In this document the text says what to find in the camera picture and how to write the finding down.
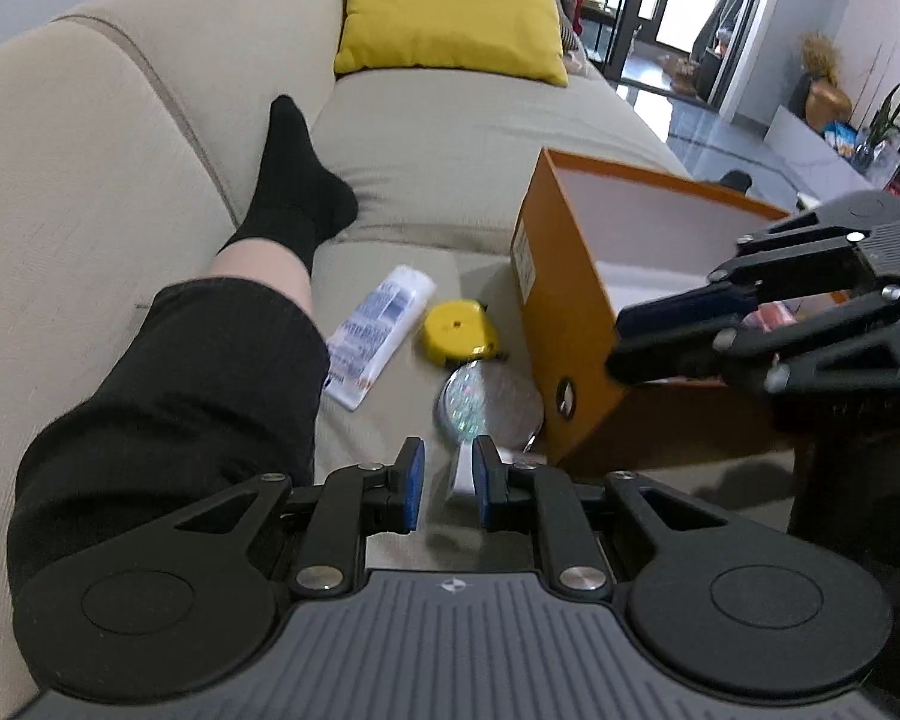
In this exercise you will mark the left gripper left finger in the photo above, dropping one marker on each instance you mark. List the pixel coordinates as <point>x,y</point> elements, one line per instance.
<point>310,541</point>

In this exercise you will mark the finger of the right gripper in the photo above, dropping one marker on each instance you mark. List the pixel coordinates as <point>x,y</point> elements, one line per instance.
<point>853,347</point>
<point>819,251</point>

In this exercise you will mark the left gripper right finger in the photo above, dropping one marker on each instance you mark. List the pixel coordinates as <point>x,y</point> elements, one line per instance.
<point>587,539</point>

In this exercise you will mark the glitter hand mirror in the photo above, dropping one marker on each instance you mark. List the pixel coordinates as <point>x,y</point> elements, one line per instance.
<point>486,398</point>

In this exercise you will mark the white tube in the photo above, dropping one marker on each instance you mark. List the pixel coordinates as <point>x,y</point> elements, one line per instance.
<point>365,342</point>

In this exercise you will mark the yellow tape measure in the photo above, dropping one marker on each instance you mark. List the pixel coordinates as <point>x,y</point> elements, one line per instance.
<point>455,333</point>

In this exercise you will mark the right leg black sock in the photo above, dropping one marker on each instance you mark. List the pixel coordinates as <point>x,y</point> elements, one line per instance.
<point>736,180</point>

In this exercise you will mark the leg black sock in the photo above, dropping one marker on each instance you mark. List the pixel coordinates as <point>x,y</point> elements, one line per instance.
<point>736,180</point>
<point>222,382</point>

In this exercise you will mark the orange cardboard box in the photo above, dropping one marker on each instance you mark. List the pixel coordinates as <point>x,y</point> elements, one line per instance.
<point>592,237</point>

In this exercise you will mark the left leg black sock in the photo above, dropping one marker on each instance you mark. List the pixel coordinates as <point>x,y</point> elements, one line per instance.
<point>222,382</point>

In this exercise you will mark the beige sofa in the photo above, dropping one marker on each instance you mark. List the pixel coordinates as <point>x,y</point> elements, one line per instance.
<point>130,132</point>

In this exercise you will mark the yellow cushion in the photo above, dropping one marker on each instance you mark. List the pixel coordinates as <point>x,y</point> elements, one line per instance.
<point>518,38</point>

